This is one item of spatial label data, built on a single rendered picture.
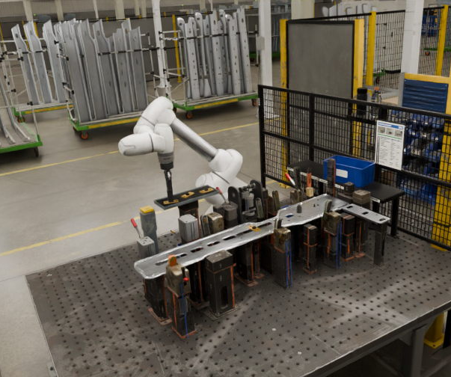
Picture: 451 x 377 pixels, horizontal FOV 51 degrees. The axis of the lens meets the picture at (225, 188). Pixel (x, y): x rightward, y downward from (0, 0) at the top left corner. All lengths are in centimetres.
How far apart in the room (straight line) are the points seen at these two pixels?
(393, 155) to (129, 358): 197
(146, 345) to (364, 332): 104
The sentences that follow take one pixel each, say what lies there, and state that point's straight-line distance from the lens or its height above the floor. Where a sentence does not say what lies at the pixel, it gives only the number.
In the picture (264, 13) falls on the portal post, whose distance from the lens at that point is 946.
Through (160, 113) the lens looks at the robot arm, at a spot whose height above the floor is 157.
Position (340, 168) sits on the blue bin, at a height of 113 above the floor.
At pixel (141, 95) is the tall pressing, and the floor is 60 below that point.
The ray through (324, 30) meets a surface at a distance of 505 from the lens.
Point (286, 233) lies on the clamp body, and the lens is 253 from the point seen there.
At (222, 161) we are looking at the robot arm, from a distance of 318.
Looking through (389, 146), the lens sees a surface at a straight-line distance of 317.
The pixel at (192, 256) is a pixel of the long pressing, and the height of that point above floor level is 100.
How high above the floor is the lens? 219
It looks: 21 degrees down
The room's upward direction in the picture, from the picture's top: 4 degrees counter-clockwise
